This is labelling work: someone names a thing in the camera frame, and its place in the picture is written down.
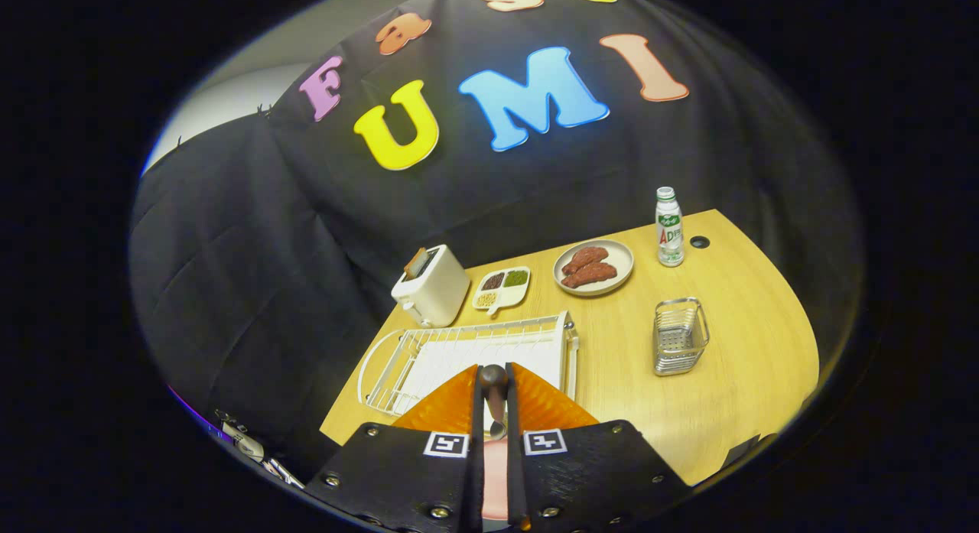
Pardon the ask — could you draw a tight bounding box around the white compartment seasoning tray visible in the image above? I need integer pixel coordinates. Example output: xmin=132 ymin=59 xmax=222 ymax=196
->
xmin=471 ymin=266 xmax=532 ymax=318

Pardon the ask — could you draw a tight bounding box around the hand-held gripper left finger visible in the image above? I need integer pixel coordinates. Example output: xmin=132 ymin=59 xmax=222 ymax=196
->
xmin=306 ymin=362 xmax=486 ymax=532

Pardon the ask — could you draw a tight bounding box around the white toaster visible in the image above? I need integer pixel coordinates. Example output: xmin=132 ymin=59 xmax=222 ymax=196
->
xmin=391 ymin=245 xmax=471 ymax=329

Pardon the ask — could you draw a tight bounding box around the brown meat piece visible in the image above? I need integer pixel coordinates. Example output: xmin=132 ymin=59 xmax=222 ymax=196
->
xmin=561 ymin=262 xmax=618 ymax=289
xmin=561 ymin=246 xmax=610 ymax=277

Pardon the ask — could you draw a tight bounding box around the pink plate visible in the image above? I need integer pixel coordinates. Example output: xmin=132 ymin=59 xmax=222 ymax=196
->
xmin=483 ymin=440 xmax=509 ymax=523

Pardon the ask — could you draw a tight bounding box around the wooden-handled metal spoon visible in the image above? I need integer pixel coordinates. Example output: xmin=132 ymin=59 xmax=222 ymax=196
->
xmin=478 ymin=364 xmax=509 ymax=442

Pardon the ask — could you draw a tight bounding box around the white wire dish rack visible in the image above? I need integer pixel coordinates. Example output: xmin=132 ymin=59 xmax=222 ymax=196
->
xmin=358 ymin=311 xmax=580 ymax=418

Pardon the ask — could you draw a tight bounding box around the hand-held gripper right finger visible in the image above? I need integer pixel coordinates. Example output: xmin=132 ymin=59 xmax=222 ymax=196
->
xmin=505 ymin=362 xmax=693 ymax=532

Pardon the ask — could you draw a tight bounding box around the white green-label bottle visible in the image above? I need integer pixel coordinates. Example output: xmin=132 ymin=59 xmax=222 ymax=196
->
xmin=655 ymin=187 xmax=685 ymax=268

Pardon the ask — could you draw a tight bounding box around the beige plate with meat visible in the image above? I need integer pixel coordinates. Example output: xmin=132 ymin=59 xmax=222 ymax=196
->
xmin=552 ymin=239 xmax=635 ymax=297

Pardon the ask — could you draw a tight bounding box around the metal wire basket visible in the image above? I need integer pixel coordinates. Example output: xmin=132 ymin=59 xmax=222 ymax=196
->
xmin=652 ymin=297 xmax=711 ymax=377

